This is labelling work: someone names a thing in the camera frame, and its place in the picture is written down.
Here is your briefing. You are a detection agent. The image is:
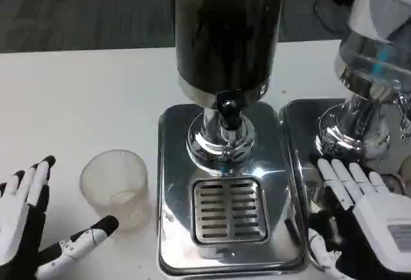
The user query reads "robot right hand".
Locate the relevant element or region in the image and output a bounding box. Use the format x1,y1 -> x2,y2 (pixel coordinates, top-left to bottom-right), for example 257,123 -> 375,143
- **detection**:
307,158 -> 411,280

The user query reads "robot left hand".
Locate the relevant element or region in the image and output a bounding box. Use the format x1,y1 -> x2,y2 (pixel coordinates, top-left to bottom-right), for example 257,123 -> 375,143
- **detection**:
0,155 -> 120,280

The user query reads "steel drip tray base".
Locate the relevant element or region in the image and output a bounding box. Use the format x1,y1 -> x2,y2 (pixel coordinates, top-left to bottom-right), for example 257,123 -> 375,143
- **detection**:
278,98 -> 411,263
157,101 -> 306,276

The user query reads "clear ribbed glass cup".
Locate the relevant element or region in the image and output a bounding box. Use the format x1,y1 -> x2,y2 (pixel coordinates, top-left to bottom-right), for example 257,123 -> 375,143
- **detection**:
79,150 -> 150,233

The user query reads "chrome dispenser tap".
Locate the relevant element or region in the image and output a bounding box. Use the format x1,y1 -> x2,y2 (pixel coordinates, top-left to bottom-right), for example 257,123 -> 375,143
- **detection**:
397,92 -> 411,141

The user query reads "steel slotted drip grid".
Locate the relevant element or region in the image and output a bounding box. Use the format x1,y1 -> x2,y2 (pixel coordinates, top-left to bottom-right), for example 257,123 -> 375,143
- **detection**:
191,178 -> 270,246

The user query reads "drink dispenser with clear tank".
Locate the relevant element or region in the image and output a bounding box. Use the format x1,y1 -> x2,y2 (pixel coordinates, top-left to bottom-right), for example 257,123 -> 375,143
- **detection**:
314,0 -> 411,162

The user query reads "black dispenser tap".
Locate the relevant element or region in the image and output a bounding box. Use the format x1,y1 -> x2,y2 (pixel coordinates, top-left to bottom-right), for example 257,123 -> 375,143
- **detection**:
214,89 -> 242,132

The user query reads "black chair base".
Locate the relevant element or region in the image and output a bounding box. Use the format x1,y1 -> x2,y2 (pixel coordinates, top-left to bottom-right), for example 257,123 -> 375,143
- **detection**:
312,0 -> 359,32

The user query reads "drink dispenser with dark tank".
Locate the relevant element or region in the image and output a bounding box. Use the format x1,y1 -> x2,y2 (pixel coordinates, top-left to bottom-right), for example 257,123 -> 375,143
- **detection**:
169,0 -> 288,177

